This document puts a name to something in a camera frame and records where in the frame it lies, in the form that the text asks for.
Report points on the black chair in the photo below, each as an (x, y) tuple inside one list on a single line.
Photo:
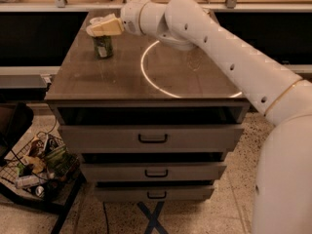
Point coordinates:
[(15, 120)]

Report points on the bottom grey drawer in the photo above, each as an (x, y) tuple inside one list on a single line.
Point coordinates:
[(158, 193)]

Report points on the grey drawer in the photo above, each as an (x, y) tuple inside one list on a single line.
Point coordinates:
[(150, 139), (158, 193), (143, 172)]

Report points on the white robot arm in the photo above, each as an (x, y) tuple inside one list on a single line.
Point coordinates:
[(283, 187)]

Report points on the green soda can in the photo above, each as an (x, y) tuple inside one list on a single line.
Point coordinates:
[(103, 47)]

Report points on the grey drawer cabinet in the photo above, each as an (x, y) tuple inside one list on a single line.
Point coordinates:
[(144, 83)]

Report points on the top grey drawer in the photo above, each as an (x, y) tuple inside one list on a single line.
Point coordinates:
[(150, 139)]

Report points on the middle grey drawer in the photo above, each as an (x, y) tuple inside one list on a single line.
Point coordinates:
[(143, 172)]

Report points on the snack bags in basket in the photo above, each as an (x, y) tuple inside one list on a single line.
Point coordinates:
[(42, 163)]

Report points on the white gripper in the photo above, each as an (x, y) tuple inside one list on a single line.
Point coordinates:
[(131, 18)]

